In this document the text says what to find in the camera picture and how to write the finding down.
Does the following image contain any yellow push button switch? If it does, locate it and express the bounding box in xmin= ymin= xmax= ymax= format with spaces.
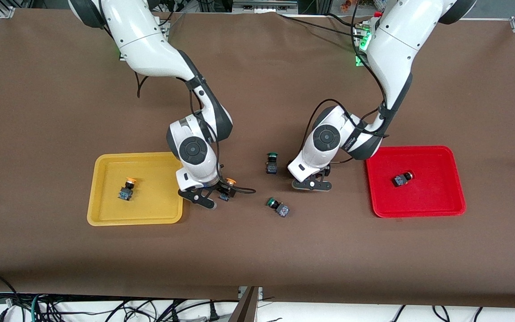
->
xmin=219 ymin=178 xmax=237 ymax=202
xmin=118 ymin=177 xmax=137 ymax=201

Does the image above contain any red push button switch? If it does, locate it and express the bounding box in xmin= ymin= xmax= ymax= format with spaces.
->
xmin=392 ymin=169 xmax=414 ymax=188

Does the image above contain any yellow plastic tray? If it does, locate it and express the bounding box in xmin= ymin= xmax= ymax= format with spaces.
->
xmin=87 ymin=152 xmax=186 ymax=226

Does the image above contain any brown table cover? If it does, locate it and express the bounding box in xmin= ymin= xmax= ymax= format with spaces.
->
xmin=0 ymin=8 xmax=515 ymax=309

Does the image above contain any red plastic tray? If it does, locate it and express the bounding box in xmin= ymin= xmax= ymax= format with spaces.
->
xmin=365 ymin=146 xmax=467 ymax=218

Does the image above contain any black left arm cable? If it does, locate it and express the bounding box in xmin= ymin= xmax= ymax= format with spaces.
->
xmin=300 ymin=18 xmax=391 ymax=165

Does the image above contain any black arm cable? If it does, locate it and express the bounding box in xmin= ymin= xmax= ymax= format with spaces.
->
xmin=135 ymin=72 xmax=257 ymax=195
xmin=300 ymin=18 xmax=391 ymax=165

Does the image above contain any aluminium frame profile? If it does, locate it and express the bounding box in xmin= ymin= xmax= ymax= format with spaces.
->
xmin=228 ymin=286 xmax=263 ymax=322

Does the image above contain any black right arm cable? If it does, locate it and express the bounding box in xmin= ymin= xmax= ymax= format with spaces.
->
xmin=135 ymin=72 xmax=257 ymax=195

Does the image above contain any black cable on table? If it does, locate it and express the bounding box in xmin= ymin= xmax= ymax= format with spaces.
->
xmin=277 ymin=13 xmax=367 ymax=36

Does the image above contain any silver metal frame beam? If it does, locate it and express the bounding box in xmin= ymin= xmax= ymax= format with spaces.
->
xmin=233 ymin=0 xmax=298 ymax=14

